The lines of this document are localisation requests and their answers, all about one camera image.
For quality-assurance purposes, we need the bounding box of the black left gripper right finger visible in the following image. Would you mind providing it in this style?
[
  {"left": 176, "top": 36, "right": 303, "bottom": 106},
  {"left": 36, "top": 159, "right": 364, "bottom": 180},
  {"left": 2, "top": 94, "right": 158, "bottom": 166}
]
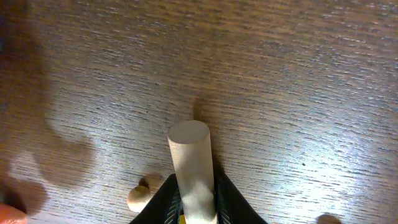
[{"left": 215, "top": 173, "right": 267, "bottom": 224}]

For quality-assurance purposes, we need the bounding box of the yellow rattle drum toy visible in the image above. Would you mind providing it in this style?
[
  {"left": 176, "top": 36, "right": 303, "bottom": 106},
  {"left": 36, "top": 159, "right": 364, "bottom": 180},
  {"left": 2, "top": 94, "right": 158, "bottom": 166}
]
[{"left": 126, "top": 119, "right": 343, "bottom": 224}]

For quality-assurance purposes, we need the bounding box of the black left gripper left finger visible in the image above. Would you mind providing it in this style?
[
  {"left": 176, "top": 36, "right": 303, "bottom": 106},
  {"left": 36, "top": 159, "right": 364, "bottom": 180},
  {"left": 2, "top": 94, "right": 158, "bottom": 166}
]
[{"left": 129, "top": 174, "right": 181, "bottom": 224}]

